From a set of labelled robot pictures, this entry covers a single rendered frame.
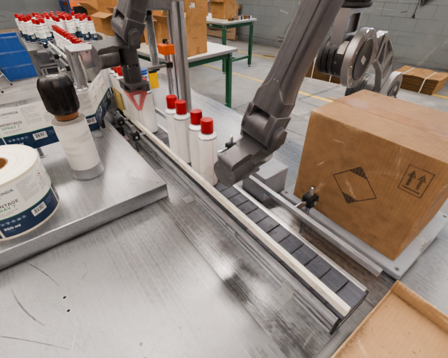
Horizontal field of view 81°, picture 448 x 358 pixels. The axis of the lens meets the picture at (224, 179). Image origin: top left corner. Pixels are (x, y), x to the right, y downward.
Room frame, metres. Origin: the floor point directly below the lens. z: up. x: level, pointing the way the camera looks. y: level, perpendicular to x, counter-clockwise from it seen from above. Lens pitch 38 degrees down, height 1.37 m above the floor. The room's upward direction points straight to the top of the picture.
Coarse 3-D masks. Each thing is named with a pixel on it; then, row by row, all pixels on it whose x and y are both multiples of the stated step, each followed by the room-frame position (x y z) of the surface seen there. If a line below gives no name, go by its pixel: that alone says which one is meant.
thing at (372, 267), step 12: (156, 108) 0.98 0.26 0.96; (252, 180) 0.53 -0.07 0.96; (264, 192) 0.49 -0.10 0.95; (288, 204) 0.44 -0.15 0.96; (300, 216) 0.40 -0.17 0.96; (312, 228) 0.38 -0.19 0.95; (324, 228) 0.37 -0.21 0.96; (336, 240) 0.34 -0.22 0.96; (348, 252) 0.31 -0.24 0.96; (372, 264) 0.28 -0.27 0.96
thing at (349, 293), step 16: (160, 128) 0.98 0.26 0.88; (208, 192) 0.57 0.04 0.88; (224, 192) 0.57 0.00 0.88; (240, 192) 0.58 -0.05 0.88; (224, 208) 0.51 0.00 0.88; (240, 208) 0.51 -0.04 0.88; (256, 208) 0.51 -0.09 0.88; (240, 224) 0.45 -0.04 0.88; (272, 224) 0.45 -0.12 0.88; (256, 240) 0.41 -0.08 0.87; (288, 240) 0.40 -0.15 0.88; (272, 256) 0.37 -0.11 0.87; (304, 256) 0.36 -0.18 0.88; (320, 256) 0.36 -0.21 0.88; (320, 272) 0.32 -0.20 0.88; (336, 272) 0.32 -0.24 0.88; (336, 288) 0.28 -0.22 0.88; (352, 288) 0.28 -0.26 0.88; (352, 304) 0.25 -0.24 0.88
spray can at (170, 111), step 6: (168, 96) 0.78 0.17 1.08; (174, 96) 0.78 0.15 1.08; (168, 102) 0.77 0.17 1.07; (174, 102) 0.77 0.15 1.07; (168, 108) 0.77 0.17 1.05; (174, 108) 0.77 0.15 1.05; (168, 114) 0.76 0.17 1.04; (168, 120) 0.76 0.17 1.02; (168, 126) 0.77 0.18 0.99; (174, 126) 0.76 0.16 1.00; (168, 132) 0.77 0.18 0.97; (174, 132) 0.76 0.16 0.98; (174, 138) 0.76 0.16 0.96; (174, 144) 0.76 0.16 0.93; (174, 150) 0.76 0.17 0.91
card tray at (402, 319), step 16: (400, 288) 0.29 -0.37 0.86; (384, 304) 0.27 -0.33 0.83; (400, 304) 0.27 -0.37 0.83; (416, 304) 0.27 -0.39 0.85; (368, 320) 0.24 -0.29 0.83; (384, 320) 0.24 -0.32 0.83; (400, 320) 0.24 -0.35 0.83; (416, 320) 0.24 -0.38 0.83; (432, 320) 0.24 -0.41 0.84; (352, 336) 0.21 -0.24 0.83; (368, 336) 0.21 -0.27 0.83; (384, 336) 0.21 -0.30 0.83; (400, 336) 0.21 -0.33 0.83; (416, 336) 0.21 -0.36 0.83; (432, 336) 0.21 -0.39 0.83; (336, 352) 0.18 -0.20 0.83; (352, 352) 0.18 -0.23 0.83; (368, 352) 0.18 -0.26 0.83; (384, 352) 0.18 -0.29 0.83; (400, 352) 0.18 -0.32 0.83; (416, 352) 0.18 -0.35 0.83; (432, 352) 0.18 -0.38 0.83
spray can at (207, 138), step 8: (208, 120) 0.62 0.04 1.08; (208, 128) 0.61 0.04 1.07; (200, 136) 0.61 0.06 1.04; (208, 136) 0.60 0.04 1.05; (216, 136) 0.61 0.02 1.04; (200, 144) 0.61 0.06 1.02; (208, 144) 0.60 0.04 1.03; (216, 144) 0.61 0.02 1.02; (200, 152) 0.61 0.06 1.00; (208, 152) 0.60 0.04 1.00; (216, 152) 0.61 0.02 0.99; (200, 160) 0.61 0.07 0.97; (208, 160) 0.60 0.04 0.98; (216, 160) 0.61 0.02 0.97; (200, 168) 0.61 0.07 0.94; (208, 168) 0.60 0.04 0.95; (208, 176) 0.60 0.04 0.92; (216, 184) 0.61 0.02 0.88
